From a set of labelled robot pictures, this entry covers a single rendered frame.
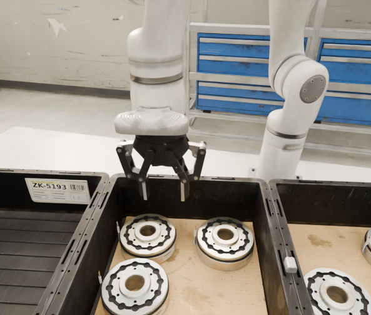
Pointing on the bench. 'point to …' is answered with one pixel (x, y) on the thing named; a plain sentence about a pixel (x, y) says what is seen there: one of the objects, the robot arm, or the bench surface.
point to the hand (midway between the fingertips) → (164, 190)
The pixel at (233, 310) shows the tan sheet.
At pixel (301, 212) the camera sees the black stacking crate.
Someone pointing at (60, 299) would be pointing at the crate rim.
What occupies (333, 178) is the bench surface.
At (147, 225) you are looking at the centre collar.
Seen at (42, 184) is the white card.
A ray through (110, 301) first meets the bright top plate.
